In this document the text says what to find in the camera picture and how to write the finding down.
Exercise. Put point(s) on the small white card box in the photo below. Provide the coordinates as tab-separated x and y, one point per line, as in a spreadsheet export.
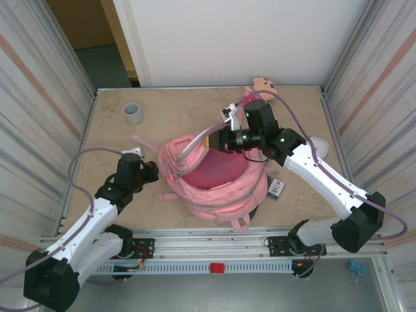
277	188

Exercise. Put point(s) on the pink student backpack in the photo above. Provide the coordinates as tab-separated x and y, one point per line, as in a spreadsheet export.
221	195

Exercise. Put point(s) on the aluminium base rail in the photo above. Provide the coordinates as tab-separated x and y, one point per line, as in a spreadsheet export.
211	240

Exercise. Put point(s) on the grey plastic cup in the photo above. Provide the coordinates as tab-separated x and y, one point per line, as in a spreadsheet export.
132	113

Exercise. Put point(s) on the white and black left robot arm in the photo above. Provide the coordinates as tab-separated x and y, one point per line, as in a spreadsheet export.
97	211

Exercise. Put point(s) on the pink plush toy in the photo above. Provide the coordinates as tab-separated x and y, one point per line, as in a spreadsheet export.
265	85

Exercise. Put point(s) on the blue clip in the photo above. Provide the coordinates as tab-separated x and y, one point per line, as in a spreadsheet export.
357	266

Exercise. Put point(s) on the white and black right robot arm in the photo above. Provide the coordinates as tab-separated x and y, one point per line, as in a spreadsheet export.
325	175

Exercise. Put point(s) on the brown wooden door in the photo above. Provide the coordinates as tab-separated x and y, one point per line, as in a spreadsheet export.
87	22

